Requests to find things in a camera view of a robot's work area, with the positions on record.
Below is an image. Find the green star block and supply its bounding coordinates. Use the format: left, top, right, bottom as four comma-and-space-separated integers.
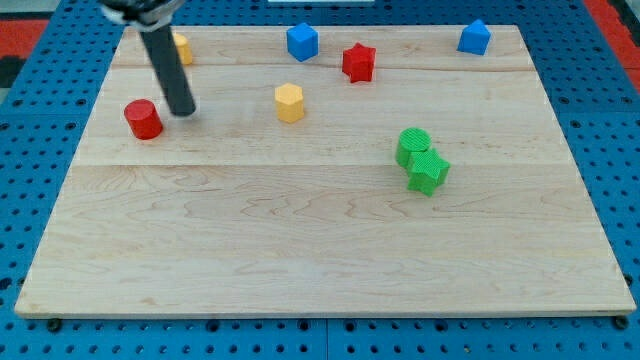
406, 148, 450, 197

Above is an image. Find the blue pentagon block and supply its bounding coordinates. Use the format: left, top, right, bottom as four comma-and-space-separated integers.
457, 19, 492, 56

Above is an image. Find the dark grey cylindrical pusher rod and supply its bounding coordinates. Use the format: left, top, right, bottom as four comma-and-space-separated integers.
140, 25, 196, 117

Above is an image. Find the yellow block behind rod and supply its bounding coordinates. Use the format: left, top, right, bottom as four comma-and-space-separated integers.
173, 33, 193, 65

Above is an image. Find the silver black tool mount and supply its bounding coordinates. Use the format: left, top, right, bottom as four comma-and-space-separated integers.
98, 0, 185, 32

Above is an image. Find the blue cube block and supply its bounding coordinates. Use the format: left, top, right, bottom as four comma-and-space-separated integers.
286, 23, 319, 62

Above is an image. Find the green cylinder block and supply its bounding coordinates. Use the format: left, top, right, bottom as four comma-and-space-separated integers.
395, 127, 431, 168

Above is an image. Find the red star block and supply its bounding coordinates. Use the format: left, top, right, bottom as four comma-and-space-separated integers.
342, 42, 376, 83

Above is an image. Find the red cylinder block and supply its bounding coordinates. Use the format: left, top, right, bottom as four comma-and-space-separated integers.
124, 99, 163, 140

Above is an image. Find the yellow hexagon block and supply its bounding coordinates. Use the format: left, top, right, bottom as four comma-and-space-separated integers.
274, 83, 305, 123

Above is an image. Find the wooden board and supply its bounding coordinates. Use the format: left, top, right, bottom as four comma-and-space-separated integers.
15, 25, 636, 319

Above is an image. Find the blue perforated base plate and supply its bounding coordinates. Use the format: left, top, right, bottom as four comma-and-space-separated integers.
1, 0, 639, 359

